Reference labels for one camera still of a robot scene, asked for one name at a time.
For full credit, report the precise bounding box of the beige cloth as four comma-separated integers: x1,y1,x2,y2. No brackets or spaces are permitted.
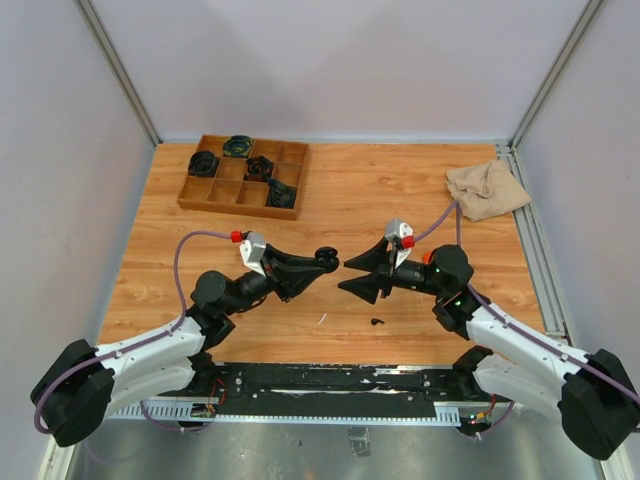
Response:
446,159,531,222

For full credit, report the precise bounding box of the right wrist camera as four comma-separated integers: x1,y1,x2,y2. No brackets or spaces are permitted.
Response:
384,218,415,270

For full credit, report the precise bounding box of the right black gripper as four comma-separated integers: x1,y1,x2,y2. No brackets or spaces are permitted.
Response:
338,236,447,303

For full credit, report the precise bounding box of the wooden compartment tray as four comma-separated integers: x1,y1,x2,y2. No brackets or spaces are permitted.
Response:
177,134,311,220

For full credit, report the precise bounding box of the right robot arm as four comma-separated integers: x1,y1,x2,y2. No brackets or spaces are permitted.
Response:
339,239,639,460

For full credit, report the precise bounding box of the black rolled sock left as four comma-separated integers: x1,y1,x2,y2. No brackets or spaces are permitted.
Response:
188,151,220,178

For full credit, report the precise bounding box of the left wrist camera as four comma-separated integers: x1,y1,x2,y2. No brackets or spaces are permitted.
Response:
239,232,266,277

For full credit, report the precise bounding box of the black orange rolled sock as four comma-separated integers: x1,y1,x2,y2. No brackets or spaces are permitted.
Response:
244,155,274,182

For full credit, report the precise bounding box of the dark green rolled sock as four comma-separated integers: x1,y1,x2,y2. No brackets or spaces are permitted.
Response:
266,178,297,209

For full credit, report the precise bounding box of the aluminium frame post left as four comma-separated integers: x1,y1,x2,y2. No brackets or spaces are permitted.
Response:
74,0,163,146

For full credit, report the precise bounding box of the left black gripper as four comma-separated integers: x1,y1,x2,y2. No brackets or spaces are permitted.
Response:
223,243,325,316

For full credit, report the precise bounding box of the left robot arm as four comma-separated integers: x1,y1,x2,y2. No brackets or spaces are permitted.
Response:
30,240,339,447

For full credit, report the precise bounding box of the black round charging case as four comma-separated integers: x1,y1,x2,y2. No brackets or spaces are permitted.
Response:
315,247,340,273

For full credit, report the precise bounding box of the aluminium frame post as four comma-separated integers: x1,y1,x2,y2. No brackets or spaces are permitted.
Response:
508,0,608,150
74,0,163,146

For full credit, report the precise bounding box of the aluminium frame post right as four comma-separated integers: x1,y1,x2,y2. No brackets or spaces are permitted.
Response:
508,0,608,150

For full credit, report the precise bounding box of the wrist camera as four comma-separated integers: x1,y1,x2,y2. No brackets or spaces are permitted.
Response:
239,232,266,277
384,218,415,270

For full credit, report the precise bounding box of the green yellow rolled sock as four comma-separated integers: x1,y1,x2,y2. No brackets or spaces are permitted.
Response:
223,135,254,158

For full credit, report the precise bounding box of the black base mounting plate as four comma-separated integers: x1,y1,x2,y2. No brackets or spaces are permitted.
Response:
164,363,491,422

